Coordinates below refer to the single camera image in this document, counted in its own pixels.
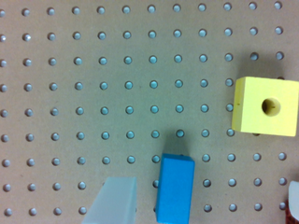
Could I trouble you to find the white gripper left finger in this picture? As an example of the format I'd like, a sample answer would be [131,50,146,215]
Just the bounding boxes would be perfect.
[81,177,137,224]

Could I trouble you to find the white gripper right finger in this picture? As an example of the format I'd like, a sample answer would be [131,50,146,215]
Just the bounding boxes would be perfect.
[286,181,299,224]

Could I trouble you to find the narrow blue block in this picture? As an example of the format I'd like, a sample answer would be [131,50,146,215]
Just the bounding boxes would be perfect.
[155,153,195,224]

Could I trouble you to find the yellow block with hole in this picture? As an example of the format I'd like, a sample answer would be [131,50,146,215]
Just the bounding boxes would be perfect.
[232,77,299,136]

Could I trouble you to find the brown pegboard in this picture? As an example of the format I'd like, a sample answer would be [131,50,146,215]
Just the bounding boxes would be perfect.
[0,0,299,224]

